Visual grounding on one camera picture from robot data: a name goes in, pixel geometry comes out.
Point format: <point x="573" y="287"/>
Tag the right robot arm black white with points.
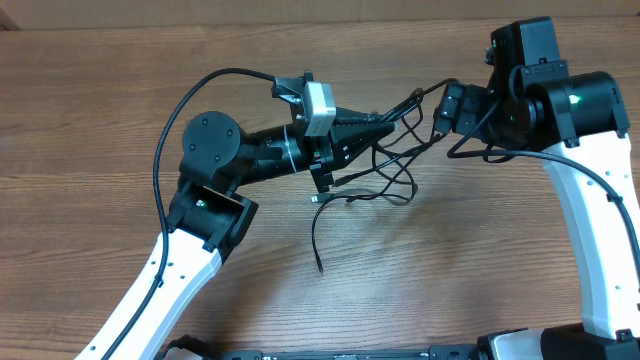
<point x="578" y="128"/>

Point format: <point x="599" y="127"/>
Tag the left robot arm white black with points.
<point x="207" y="218"/>

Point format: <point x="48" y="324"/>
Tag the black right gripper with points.
<point x="469" y="100"/>

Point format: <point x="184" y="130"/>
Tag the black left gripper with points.
<point x="329" y="154"/>

